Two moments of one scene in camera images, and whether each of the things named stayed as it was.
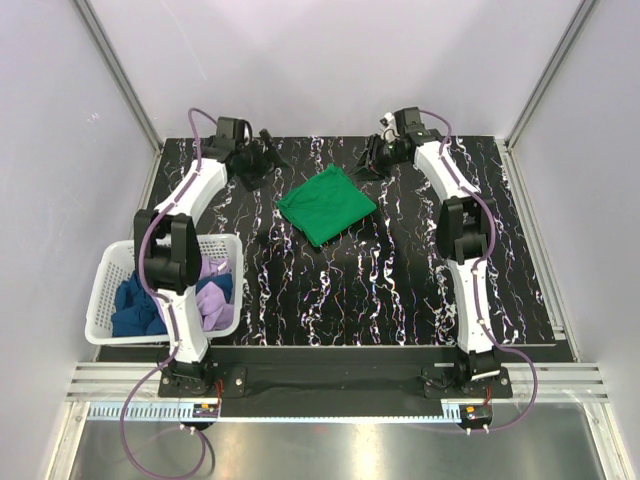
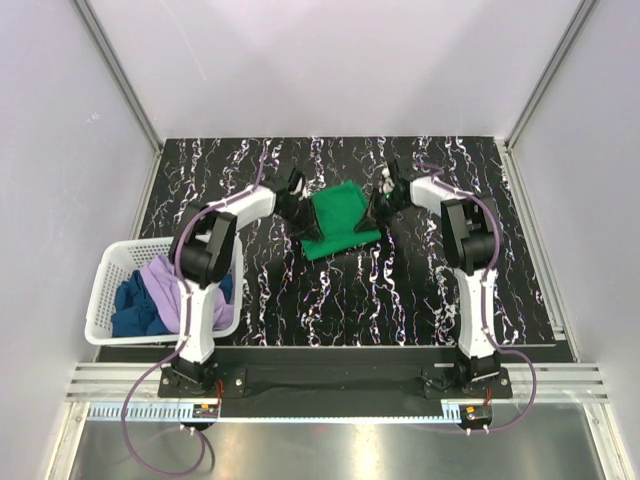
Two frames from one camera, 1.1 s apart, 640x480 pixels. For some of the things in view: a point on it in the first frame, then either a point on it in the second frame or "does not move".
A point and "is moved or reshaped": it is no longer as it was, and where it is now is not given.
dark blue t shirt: x=136 y=313 does not move
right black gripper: x=370 y=165 to x=372 y=219
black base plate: x=334 y=375 does not move
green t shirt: x=325 y=204 is moved or reshaped
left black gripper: x=268 y=161 to x=309 y=228
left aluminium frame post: x=120 y=76 does not move
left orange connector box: x=202 y=410 does not move
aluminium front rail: x=556 y=383 does not move
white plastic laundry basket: x=113 y=262 does not move
